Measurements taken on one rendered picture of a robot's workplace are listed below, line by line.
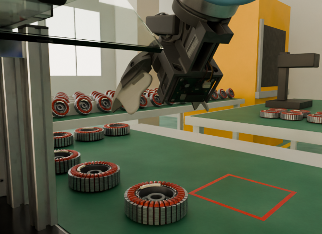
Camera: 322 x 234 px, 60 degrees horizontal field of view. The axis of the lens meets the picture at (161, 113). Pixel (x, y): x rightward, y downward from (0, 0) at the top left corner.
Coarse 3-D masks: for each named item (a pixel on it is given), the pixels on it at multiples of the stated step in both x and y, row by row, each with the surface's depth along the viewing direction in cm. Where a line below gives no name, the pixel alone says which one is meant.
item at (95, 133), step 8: (80, 128) 108; (88, 128) 109; (96, 128) 110; (104, 128) 112; (112, 128) 111; (120, 128) 111; (128, 128) 114; (56, 136) 98; (64, 136) 94; (72, 136) 97; (80, 136) 101; (88, 136) 101; (96, 136) 103; (56, 144) 92; (64, 144) 94
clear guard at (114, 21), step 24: (0, 0) 14; (24, 0) 15; (72, 0) 18; (96, 0) 19; (120, 0) 22; (0, 24) 13; (24, 24) 14; (48, 24) 15; (72, 24) 16; (96, 24) 17; (120, 24) 19; (144, 24) 21; (120, 48) 18; (144, 48) 19
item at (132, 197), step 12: (132, 192) 49; (144, 192) 52; (156, 192) 53; (168, 192) 52; (180, 192) 49; (132, 204) 45; (144, 204) 45; (156, 204) 44; (168, 204) 45; (180, 204) 46; (132, 216) 46; (144, 216) 44; (156, 216) 44; (168, 216) 44; (180, 216) 46
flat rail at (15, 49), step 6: (0, 42) 35; (6, 42) 35; (12, 42) 36; (18, 42) 36; (0, 48) 35; (6, 48) 35; (12, 48) 36; (18, 48) 36; (0, 54) 35; (6, 54) 35; (12, 54) 36; (18, 54) 36
